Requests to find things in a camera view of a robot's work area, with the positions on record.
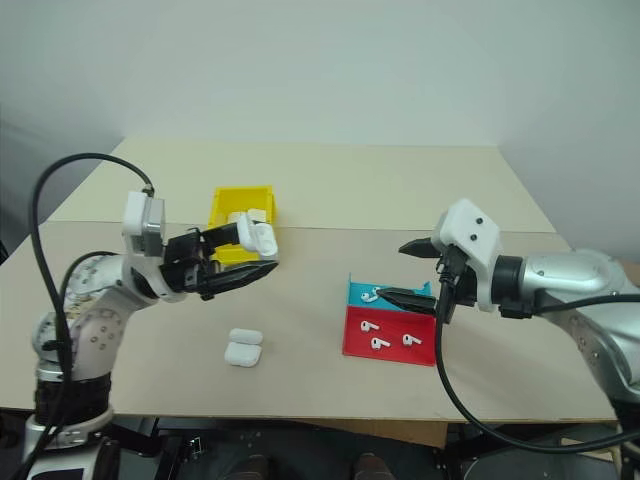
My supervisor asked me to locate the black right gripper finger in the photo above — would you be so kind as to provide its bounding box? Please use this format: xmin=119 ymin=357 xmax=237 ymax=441
xmin=375 ymin=287 xmax=439 ymax=316
xmin=397 ymin=238 xmax=443 ymax=260

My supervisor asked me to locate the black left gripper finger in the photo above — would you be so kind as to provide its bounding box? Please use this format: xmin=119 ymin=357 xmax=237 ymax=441
xmin=201 ymin=222 xmax=247 ymax=251
xmin=203 ymin=260 xmax=279 ymax=301

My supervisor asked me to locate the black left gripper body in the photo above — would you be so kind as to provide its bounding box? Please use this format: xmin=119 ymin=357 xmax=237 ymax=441
xmin=158 ymin=227 xmax=217 ymax=302

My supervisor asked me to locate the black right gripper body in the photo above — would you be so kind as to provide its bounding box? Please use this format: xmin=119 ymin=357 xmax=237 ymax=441
xmin=433 ymin=243 xmax=477 ymax=325

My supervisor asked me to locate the yellow plastic bin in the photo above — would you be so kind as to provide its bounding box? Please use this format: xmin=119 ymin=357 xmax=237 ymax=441
xmin=207 ymin=183 xmax=279 ymax=266

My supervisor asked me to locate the blue plastic tray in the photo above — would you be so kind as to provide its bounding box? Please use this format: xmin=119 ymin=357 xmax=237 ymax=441
xmin=345 ymin=272 xmax=437 ymax=316

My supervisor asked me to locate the red plastic tray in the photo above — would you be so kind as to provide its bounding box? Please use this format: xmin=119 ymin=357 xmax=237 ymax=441
xmin=341 ymin=304 xmax=437 ymax=368

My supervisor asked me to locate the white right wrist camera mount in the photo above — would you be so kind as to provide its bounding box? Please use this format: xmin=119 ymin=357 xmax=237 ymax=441
xmin=430 ymin=198 xmax=503 ymax=314

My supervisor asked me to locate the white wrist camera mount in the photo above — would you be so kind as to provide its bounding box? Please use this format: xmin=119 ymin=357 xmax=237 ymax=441
xmin=121 ymin=189 xmax=184 ymax=305
xmin=430 ymin=198 xmax=503 ymax=314

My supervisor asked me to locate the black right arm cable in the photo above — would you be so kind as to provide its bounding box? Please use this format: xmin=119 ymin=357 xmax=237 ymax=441
xmin=432 ymin=247 xmax=640 ymax=455

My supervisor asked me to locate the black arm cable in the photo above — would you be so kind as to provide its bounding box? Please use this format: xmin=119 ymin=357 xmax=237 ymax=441
xmin=17 ymin=152 xmax=154 ymax=480
xmin=432 ymin=247 xmax=640 ymax=455

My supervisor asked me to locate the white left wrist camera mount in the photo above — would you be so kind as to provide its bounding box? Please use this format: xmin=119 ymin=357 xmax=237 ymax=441
xmin=121 ymin=189 xmax=184 ymax=305

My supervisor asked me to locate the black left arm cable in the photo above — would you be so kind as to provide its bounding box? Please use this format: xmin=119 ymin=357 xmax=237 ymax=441
xmin=17 ymin=152 xmax=154 ymax=480

